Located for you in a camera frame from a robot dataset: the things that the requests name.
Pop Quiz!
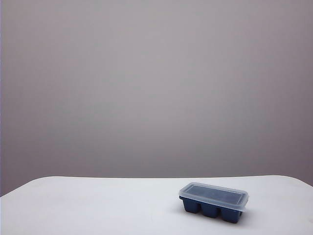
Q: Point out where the translucent plastic tray lid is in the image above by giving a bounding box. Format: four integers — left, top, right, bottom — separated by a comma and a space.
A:
179, 181, 251, 213

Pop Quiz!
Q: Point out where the blue ice cube tray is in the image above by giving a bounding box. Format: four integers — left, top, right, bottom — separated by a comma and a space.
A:
181, 186, 246, 213

